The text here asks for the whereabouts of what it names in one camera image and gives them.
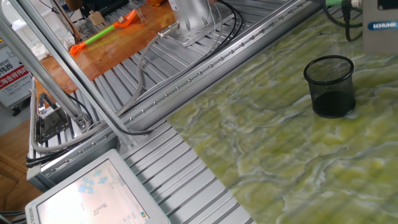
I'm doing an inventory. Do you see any silver Schunk gripper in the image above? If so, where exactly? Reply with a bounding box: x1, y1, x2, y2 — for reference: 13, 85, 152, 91
363, 0, 398, 57

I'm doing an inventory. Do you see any black mesh pen holder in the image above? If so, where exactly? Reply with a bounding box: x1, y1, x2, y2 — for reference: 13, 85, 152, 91
303, 55, 356, 119

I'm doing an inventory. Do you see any green marble pattern mat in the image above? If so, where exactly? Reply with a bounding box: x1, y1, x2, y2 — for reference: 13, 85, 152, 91
167, 12, 398, 224

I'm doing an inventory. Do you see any glossy wooden board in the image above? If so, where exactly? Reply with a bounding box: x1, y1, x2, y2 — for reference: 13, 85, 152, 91
35, 0, 178, 94

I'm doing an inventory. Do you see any black keyboard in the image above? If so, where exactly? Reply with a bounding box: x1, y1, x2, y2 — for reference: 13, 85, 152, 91
98, 0, 130, 17

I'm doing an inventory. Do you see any orange green toy tool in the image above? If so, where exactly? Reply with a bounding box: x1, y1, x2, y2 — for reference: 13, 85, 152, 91
69, 8, 139, 56

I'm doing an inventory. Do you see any small cardboard piece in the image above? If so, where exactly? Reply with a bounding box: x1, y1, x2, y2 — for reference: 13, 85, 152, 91
88, 10, 106, 26

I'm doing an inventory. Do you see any aluminium diagonal brace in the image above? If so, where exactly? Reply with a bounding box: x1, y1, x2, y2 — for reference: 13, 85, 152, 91
9, 0, 137, 147
0, 15, 91, 131

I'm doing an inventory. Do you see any white teach pendant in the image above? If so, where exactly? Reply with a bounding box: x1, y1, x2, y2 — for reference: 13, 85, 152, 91
24, 148, 171, 224

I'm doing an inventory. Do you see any white tissue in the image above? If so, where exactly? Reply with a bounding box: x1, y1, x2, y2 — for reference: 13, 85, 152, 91
29, 29, 76, 62

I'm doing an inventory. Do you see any white red sign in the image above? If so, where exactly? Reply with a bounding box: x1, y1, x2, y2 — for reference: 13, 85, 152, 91
0, 43, 34, 109

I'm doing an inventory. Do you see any black cable with green plug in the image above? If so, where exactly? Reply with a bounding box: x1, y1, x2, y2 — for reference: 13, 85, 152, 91
322, 0, 364, 29

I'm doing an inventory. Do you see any silver conical pedestal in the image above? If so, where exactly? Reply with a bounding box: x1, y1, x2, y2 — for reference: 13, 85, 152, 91
167, 0, 236, 47

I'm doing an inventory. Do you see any aluminium rail with screws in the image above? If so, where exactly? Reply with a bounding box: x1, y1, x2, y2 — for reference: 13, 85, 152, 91
26, 0, 330, 192

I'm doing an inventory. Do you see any thick grey cable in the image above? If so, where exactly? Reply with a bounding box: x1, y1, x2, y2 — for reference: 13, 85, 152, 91
29, 20, 181, 154

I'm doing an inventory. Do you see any steel bracket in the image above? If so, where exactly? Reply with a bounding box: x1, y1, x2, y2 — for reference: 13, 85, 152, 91
35, 92, 72, 144

